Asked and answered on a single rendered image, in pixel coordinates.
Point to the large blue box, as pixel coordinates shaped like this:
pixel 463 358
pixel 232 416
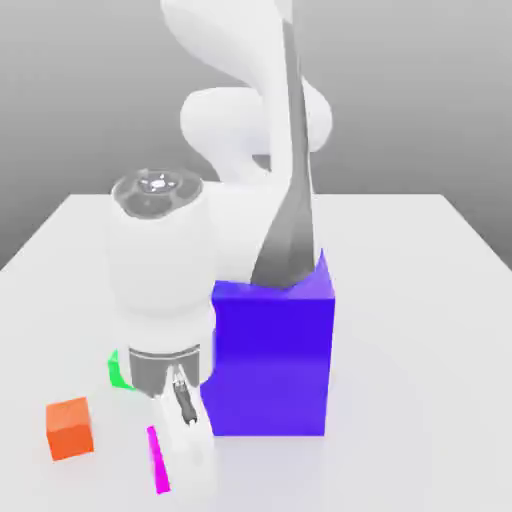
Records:
pixel 272 360

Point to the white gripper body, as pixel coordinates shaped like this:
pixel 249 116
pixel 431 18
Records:
pixel 192 456

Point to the small orange cube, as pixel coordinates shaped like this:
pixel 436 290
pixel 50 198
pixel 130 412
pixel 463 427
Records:
pixel 68 430

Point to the small magenta cube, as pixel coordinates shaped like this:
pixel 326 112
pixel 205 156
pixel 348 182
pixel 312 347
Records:
pixel 159 464

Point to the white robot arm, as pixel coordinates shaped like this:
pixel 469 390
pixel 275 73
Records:
pixel 160 272

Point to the small green cube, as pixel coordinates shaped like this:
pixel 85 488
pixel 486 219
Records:
pixel 116 374

